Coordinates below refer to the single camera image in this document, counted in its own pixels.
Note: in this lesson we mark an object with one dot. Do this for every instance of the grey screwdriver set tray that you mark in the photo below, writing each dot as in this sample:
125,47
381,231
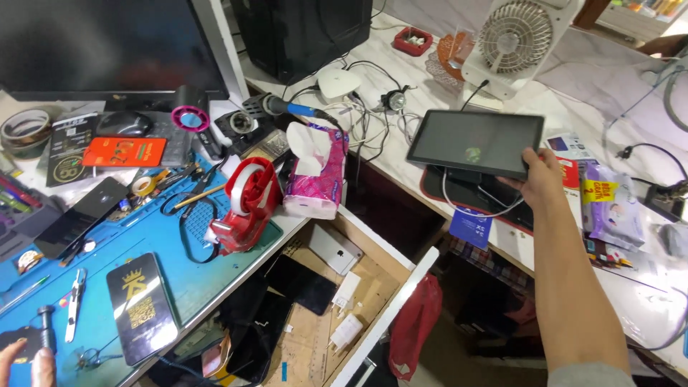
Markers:
24,215

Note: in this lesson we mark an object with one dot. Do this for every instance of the orange card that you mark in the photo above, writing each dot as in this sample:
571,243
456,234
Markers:
123,152

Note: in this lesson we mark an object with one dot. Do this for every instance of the black computer tower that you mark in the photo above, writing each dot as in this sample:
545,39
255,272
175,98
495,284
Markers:
301,37

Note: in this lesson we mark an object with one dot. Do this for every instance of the black phone screen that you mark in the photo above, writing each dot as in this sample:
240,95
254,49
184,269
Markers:
301,285

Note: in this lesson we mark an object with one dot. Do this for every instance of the purple wipes pack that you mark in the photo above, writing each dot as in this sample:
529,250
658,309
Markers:
613,209

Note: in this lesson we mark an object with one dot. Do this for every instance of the green screwdriver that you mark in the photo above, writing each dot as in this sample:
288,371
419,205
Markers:
24,294

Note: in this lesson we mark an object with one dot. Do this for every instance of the black headlamp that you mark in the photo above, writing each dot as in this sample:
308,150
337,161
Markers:
396,100

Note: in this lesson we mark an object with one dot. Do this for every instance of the orange lace doily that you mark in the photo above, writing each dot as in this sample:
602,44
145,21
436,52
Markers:
446,59

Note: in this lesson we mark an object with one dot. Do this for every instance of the grey keyboard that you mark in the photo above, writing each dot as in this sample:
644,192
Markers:
172,140

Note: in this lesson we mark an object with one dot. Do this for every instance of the black scissors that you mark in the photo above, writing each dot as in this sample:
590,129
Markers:
185,215

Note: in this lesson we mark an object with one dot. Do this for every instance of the person's left hand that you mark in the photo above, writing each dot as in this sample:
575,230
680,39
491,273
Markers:
13,371

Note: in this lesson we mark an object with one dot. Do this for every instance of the blue white card pack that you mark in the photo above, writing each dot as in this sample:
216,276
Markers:
570,146

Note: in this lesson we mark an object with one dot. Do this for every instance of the black pink hot air blower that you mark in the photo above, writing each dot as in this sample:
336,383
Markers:
192,115

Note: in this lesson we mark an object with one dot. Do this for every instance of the black soldering iron stand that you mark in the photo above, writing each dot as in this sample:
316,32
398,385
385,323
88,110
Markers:
242,126

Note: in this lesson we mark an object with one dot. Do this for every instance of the person's right hand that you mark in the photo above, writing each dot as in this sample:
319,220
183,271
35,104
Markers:
544,180

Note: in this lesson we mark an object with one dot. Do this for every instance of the blue hanging tag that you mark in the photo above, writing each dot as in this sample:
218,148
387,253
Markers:
470,228

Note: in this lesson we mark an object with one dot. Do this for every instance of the white phone back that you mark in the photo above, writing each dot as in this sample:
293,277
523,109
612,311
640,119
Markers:
336,250

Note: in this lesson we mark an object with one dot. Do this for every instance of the red square tray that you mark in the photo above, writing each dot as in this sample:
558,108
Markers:
413,42

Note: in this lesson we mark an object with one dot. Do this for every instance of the wooden drawer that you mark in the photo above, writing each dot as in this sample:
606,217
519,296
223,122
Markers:
376,285

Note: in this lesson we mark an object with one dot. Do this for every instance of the pink tissue pack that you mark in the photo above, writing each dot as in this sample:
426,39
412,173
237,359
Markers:
322,183

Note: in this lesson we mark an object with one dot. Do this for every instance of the red edged black mat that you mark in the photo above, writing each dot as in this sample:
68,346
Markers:
462,196

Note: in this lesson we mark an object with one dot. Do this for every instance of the black monitor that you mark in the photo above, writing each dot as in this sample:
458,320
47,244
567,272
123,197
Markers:
102,45

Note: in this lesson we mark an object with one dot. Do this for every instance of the small black hand tool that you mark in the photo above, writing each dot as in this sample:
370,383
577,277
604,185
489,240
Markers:
44,327

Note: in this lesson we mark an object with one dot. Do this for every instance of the small yellow tape roll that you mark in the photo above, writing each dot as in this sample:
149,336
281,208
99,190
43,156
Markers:
143,186

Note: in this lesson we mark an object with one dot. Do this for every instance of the black computer mouse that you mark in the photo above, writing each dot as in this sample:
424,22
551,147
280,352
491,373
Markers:
123,123

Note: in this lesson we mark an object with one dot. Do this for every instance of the black tablet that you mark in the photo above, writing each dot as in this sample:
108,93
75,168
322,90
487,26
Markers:
473,141

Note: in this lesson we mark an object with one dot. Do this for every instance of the black packet with gold crown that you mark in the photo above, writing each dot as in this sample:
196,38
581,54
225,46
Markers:
141,309

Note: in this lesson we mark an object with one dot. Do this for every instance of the black smartphone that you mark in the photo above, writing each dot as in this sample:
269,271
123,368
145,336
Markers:
80,217

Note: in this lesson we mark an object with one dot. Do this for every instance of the white desk fan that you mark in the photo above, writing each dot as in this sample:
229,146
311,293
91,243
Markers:
513,45

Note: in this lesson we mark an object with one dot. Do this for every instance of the white tweezers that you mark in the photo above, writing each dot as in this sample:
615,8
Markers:
75,306

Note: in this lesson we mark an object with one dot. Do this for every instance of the red packet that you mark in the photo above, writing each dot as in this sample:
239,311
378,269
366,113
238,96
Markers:
571,174

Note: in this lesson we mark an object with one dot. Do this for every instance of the brown tape roll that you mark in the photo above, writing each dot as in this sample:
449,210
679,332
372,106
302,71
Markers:
24,131

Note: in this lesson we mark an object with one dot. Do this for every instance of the plaid cloth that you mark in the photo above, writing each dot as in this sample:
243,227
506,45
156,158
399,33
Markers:
489,263

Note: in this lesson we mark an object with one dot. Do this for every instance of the red tape dispenser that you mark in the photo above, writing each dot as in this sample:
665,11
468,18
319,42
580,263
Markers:
252,204

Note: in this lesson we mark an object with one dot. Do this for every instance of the blue work mat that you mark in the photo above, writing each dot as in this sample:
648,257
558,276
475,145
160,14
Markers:
177,274

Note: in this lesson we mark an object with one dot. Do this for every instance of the red plastic bag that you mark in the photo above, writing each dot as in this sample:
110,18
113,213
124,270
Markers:
414,328

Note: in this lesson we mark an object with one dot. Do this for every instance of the wooden shelf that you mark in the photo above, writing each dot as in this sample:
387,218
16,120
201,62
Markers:
639,16

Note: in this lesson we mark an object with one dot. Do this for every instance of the white router box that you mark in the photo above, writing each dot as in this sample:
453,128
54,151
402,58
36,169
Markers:
338,83

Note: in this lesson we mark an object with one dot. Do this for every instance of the white charger plug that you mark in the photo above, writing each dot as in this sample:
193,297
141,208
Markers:
346,290
346,330

